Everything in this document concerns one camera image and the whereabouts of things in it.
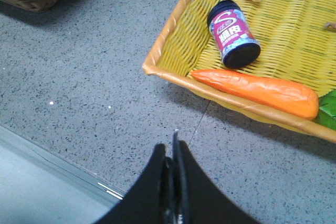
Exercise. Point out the purple labelled dark jar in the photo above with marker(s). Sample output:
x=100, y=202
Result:
x=227, y=24

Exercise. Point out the orange toy carrot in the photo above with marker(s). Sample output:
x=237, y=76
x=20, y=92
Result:
x=287, y=96

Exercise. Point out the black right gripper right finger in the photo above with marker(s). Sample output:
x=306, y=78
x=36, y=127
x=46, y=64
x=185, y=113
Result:
x=198, y=198

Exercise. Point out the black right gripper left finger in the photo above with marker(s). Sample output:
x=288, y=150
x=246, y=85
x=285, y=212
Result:
x=150, y=199

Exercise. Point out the yellow woven plastic basket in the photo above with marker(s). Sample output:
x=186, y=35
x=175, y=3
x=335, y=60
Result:
x=294, y=46

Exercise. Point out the green toy leaf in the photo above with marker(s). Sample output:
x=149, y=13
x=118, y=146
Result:
x=327, y=113

